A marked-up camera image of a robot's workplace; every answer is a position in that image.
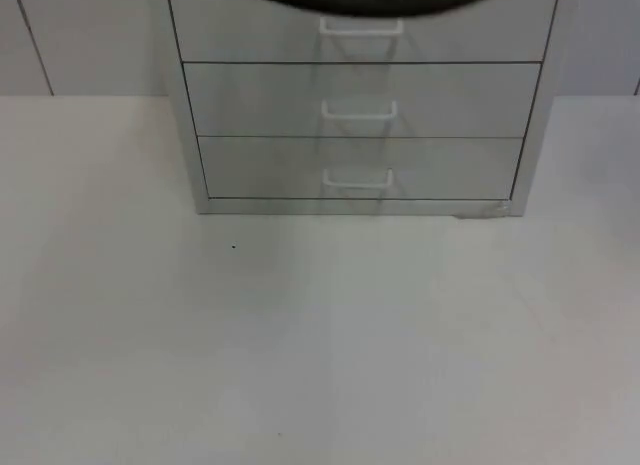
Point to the small grey chest of drawers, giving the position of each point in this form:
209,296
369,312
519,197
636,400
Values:
360,95

